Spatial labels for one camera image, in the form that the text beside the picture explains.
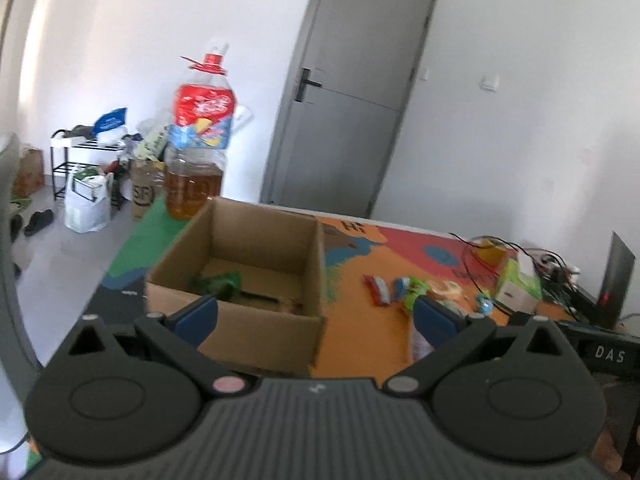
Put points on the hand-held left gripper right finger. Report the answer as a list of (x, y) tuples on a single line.
[(435, 322)]

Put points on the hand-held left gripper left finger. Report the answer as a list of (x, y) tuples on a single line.
[(197, 320)]

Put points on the dark green snack packet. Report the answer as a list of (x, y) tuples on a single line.
[(220, 284)]

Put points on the blue striped snack packet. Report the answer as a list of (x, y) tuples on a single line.
[(400, 289)]

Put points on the red striped snack packet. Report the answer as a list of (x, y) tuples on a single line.
[(377, 291)]

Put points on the beige pastry snack packet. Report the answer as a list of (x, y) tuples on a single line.
[(450, 294)]

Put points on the small blue candy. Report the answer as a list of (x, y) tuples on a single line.
[(483, 304)]

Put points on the dark grey device red light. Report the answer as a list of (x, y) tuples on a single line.
[(617, 280)]

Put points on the yellow block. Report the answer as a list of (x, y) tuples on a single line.
[(490, 254)]

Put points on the green tissue box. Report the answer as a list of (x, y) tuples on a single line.
[(517, 285)]

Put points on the colourful printed table mat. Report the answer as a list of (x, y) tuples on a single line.
[(370, 255)]

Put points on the large cooking oil bottle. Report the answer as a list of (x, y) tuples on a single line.
[(195, 180)]

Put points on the brown printed cardboard box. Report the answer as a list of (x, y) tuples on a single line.
[(145, 190)]

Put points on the white plastic bag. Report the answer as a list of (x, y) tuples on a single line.
[(85, 210)]

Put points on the black slipper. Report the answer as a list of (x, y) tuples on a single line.
[(39, 222), (16, 225)]

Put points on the grey chair back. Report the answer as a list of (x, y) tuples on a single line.
[(10, 260)]

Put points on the black shoe rack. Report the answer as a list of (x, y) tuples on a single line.
[(62, 160)]

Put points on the grey door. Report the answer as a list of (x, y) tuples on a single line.
[(345, 125)]

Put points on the blue and white bag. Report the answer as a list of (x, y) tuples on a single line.
[(110, 121)]

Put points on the brown paper bag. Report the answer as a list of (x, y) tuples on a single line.
[(29, 172)]

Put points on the white wall switch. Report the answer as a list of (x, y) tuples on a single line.
[(490, 83)]

